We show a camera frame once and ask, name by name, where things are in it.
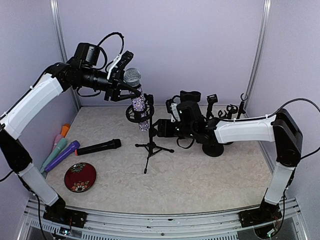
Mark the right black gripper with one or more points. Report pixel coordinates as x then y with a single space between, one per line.
163 126

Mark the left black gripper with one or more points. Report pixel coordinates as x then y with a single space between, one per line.
115 81

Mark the glitter silver-head microphone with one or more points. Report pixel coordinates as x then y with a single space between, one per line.
132 77

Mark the black tripod stand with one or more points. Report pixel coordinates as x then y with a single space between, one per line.
151 147

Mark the black microphone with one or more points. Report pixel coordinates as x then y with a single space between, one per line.
109 145

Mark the black stand of teal microphone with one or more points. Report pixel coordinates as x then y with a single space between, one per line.
213 148

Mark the orange microphone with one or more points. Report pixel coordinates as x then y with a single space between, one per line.
64 130

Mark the black stand of purple microphone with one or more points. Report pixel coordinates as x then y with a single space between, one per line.
211 100

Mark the purple-head microphone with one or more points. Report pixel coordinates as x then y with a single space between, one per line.
73 146

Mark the pink microphone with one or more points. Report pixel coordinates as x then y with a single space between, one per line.
56 141

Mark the teal microphone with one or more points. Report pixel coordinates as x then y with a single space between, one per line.
54 153

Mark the black stand of pink microphone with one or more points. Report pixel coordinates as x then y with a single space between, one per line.
230 111

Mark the black stand of orange microphone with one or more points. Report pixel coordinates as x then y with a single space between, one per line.
241 108

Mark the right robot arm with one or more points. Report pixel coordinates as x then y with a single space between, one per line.
279 128

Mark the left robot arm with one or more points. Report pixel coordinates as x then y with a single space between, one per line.
78 71

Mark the red floral plate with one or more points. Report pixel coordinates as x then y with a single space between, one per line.
80 177

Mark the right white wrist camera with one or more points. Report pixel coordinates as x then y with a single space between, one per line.
171 107

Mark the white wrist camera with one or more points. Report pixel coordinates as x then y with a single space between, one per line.
171 107
119 63

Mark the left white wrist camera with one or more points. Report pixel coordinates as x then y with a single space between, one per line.
119 63

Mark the left aluminium frame post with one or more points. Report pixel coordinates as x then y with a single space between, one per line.
54 6

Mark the aluminium frame post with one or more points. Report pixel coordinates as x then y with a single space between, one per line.
54 6
259 50

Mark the front aluminium rail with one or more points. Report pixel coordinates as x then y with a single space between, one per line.
108 225

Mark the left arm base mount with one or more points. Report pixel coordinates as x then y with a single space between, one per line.
70 217

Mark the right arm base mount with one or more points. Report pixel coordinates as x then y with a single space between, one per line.
256 216

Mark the right aluminium frame post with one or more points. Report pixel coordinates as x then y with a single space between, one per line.
259 50

